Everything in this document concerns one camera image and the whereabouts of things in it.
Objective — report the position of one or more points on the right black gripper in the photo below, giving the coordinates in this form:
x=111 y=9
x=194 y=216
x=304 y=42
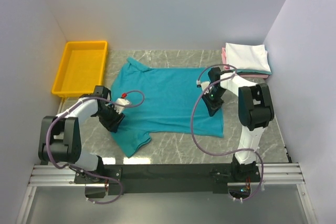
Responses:
x=213 y=105

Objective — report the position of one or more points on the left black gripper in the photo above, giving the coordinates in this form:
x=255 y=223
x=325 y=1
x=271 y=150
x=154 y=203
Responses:
x=112 y=120

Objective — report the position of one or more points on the teal polo t shirt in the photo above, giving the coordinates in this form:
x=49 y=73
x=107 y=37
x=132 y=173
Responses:
x=166 y=101

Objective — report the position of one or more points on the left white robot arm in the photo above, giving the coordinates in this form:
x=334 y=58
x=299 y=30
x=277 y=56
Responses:
x=60 y=138

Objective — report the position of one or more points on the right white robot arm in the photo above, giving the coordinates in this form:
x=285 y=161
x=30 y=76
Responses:
x=255 y=112

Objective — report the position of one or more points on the teal folded t shirt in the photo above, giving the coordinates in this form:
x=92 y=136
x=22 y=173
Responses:
x=246 y=71

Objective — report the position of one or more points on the pink folded t shirt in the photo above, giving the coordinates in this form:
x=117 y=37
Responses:
x=245 y=74

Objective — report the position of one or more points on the white folded t shirt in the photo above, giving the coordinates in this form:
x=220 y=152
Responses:
x=247 y=57

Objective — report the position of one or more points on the yellow plastic bin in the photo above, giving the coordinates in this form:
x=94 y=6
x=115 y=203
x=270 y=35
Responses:
x=81 y=68

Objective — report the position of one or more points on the black base bar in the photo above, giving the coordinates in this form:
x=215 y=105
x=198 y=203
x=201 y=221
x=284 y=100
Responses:
x=171 y=178

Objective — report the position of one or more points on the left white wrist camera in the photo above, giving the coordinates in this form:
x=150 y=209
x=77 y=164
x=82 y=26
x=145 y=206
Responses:
x=120 y=104

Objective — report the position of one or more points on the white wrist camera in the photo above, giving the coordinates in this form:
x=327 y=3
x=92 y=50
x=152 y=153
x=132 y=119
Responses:
x=120 y=104
x=204 y=86

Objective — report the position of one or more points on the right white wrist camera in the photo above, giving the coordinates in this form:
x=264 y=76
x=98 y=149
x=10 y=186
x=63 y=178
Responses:
x=204 y=86

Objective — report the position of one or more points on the aluminium frame rail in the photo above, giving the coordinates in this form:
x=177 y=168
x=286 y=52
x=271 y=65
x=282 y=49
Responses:
x=52 y=197

